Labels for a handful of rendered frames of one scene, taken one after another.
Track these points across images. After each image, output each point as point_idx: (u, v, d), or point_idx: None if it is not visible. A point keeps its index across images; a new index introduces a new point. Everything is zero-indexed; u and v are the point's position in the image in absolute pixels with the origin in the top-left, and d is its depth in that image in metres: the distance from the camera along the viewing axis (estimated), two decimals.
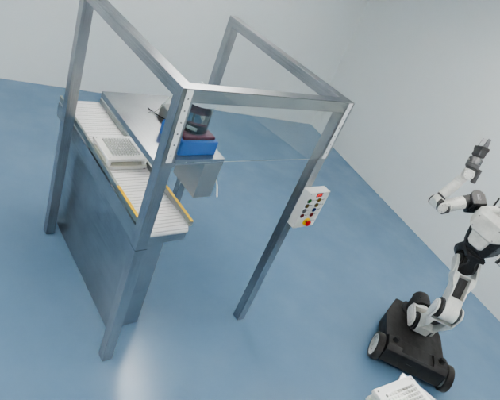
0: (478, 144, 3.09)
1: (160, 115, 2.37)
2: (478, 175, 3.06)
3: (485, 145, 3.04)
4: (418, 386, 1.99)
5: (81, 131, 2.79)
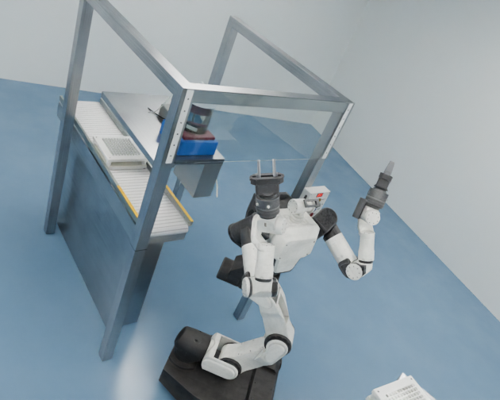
0: (259, 174, 1.68)
1: (160, 115, 2.37)
2: None
3: (273, 172, 1.69)
4: (418, 386, 1.99)
5: (81, 131, 2.79)
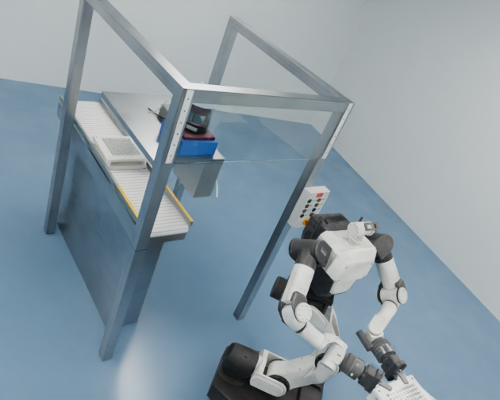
0: (380, 385, 1.91)
1: (160, 115, 2.37)
2: None
3: (378, 386, 1.93)
4: (419, 385, 1.99)
5: (81, 131, 2.79)
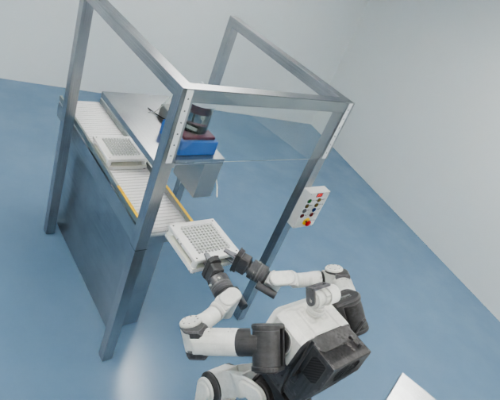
0: (235, 252, 2.09)
1: (160, 115, 2.37)
2: (262, 291, 2.04)
3: (232, 259, 2.09)
4: (190, 252, 1.99)
5: (81, 131, 2.79)
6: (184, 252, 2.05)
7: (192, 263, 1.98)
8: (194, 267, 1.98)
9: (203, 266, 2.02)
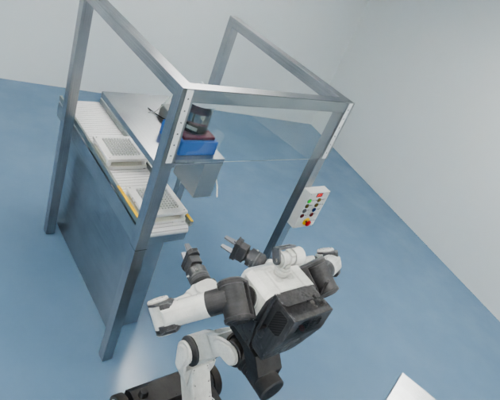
0: (235, 240, 2.20)
1: (160, 115, 2.37)
2: None
3: (230, 249, 2.22)
4: None
5: (81, 131, 2.79)
6: (138, 209, 2.38)
7: None
8: None
9: None
